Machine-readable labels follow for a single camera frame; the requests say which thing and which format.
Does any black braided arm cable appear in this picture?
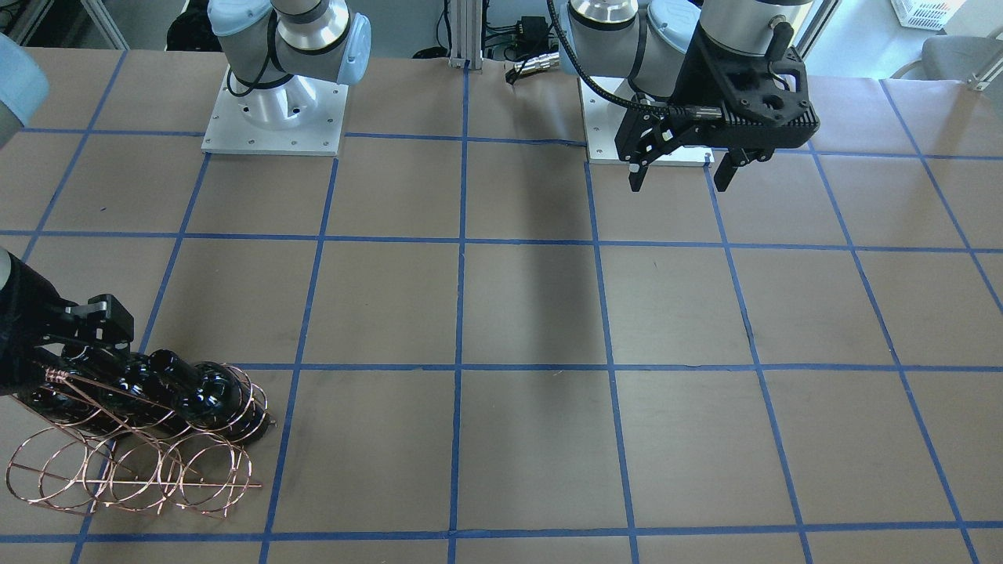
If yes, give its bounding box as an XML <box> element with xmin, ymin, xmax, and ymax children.
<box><xmin>546</xmin><ymin>0</ymin><xmax>726</xmax><ymax>122</ymax></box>

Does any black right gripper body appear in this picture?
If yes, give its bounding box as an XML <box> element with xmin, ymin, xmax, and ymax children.
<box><xmin>1</xmin><ymin>270</ymin><xmax>135</xmax><ymax>396</ymax></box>

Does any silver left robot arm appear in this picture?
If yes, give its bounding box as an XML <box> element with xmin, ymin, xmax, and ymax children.
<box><xmin>547</xmin><ymin>1</ymin><xmax>820</xmax><ymax>192</ymax></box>

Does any white plastic crate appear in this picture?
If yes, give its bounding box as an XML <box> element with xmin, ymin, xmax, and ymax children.
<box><xmin>889</xmin><ymin>0</ymin><xmax>966</xmax><ymax>30</ymax></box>

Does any copper wire wine basket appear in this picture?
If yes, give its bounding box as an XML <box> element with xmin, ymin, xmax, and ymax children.
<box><xmin>4</xmin><ymin>362</ymin><xmax>277</xmax><ymax>519</ymax></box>

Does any grey chair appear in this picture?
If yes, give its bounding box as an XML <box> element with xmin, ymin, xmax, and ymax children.
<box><xmin>892</xmin><ymin>35</ymin><xmax>1002</xmax><ymax>90</ymax></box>

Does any dark wine bottle in basket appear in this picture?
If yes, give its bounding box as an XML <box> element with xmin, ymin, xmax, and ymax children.
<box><xmin>150</xmin><ymin>349</ymin><xmax>271</xmax><ymax>446</ymax></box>

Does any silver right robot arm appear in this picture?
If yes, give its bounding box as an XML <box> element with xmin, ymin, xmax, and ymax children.
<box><xmin>1</xmin><ymin>1</ymin><xmax>372</xmax><ymax>396</ymax></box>

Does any aluminium frame post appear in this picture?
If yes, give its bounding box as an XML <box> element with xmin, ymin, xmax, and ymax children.
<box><xmin>447</xmin><ymin>0</ymin><xmax>486</xmax><ymax>74</ymax></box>

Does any dark glass wine bottle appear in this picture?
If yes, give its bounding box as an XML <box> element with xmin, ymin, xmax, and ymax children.
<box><xmin>60</xmin><ymin>344</ymin><xmax>196</xmax><ymax>439</ymax></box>

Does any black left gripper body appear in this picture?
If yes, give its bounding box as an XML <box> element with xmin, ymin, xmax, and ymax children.
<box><xmin>615</xmin><ymin>31</ymin><xmax>820</xmax><ymax>163</ymax></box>

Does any brown paper table mat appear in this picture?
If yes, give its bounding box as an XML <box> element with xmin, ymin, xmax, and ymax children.
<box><xmin>2</xmin><ymin>48</ymin><xmax>1002</xmax><ymax>563</ymax></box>

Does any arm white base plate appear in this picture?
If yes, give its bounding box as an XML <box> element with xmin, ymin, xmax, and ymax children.
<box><xmin>578</xmin><ymin>77</ymin><xmax>715</xmax><ymax>167</ymax></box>
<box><xmin>201</xmin><ymin>76</ymin><xmax>349</xmax><ymax>157</ymax></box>

